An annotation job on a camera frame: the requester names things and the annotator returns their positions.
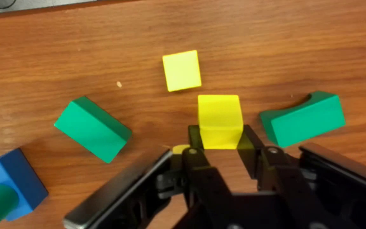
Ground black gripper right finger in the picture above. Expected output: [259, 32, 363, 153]
[238, 125, 316, 229]

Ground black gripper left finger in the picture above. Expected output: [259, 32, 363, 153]
[175, 125, 232, 229]

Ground yellow triangular roof block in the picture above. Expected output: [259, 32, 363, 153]
[199, 95, 245, 151]

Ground green arch block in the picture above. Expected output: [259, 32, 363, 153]
[260, 92, 346, 148]

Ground yellow square block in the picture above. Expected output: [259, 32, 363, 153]
[163, 50, 203, 92]

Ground green rectangular block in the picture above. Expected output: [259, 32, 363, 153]
[55, 97, 133, 163]

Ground blue square block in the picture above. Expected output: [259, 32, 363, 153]
[0, 148, 49, 222]

